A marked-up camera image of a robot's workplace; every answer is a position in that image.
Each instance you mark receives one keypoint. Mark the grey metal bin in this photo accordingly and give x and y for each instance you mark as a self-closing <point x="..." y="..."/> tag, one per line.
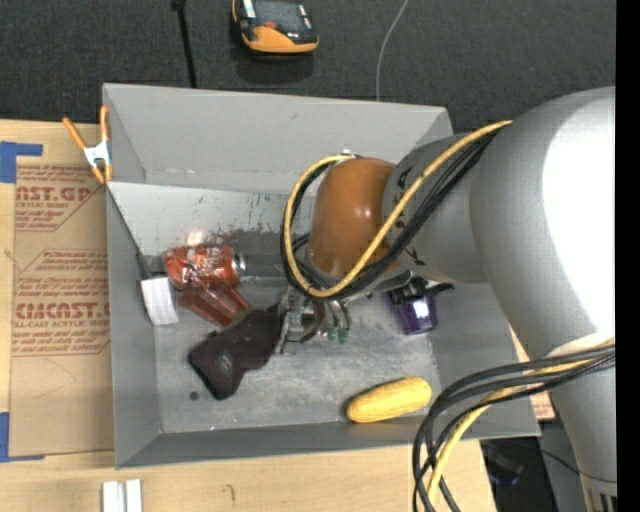
<point x="310" y="370"/>

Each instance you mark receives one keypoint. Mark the dark brown cloth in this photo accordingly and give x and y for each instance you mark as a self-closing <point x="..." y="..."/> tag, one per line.
<point x="235" y="350"/>

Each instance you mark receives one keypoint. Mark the red clear plastic piece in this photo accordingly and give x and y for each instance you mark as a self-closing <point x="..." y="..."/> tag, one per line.
<point x="215" y="304"/>

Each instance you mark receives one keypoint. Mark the red crushed can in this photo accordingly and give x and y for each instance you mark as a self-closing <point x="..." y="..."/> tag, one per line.
<point x="205" y="267"/>

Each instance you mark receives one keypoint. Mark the purple clear bottle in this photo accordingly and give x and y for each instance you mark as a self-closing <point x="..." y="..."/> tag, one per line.
<point x="418" y="315"/>

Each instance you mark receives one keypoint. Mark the yellow toy corn cob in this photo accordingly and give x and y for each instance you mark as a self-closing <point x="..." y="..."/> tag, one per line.
<point x="390" y="400"/>

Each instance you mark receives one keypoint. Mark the white ribbed box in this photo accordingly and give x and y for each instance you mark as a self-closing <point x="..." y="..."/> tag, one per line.
<point x="160" y="301"/>

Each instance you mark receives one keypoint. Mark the brown cardboard board red print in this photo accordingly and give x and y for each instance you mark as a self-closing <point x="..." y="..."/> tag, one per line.
<point x="60" y="390"/>

